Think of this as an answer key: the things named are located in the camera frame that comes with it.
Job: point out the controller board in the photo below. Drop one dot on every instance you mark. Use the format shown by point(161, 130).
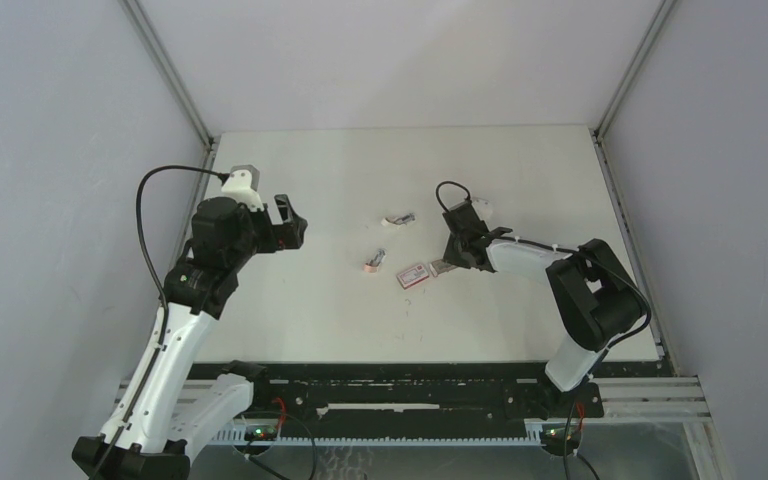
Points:
point(260, 433)
point(558, 435)

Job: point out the left aluminium frame post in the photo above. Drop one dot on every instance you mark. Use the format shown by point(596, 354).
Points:
point(143, 26)

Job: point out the staple box tray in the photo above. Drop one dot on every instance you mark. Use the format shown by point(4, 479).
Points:
point(440, 266)

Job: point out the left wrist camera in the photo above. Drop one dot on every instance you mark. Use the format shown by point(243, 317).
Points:
point(242, 186)

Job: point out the left controller board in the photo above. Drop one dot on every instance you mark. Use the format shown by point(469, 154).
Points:
point(260, 433)

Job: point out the right aluminium frame post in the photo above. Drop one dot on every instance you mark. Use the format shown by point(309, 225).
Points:
point(643, 51)

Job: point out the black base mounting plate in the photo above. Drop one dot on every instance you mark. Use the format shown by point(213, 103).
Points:
point(555, 408)

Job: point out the right controller board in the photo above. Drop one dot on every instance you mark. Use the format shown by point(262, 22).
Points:
point(558, 435)

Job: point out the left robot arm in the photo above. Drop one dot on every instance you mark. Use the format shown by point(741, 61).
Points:
point(144, 438)

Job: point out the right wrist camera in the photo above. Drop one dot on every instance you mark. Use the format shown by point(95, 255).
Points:
point(483, 208)

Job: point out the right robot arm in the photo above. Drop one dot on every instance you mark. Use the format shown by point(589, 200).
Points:
point(598, 302)

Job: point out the pink stapler top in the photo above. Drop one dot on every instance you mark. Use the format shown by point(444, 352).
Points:
point(374, 263)

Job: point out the white stapler base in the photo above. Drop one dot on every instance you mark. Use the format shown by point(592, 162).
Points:
point(398, 221)

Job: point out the front aluminium rail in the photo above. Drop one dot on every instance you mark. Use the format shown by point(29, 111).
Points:
point(607, 399)

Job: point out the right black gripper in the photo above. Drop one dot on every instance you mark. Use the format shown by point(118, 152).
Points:
point(451, 257)

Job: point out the red white staple box sleeve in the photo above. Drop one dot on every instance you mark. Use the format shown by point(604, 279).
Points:
point(413, 276)

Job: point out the aluminium frame post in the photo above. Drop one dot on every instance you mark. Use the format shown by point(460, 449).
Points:
point(643, 51)
point(143, 26)

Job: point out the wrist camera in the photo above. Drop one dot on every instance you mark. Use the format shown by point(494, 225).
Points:
point(483, 208)
point(242, 186)

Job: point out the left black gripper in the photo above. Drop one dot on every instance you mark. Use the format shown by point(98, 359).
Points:
point(281, 236)

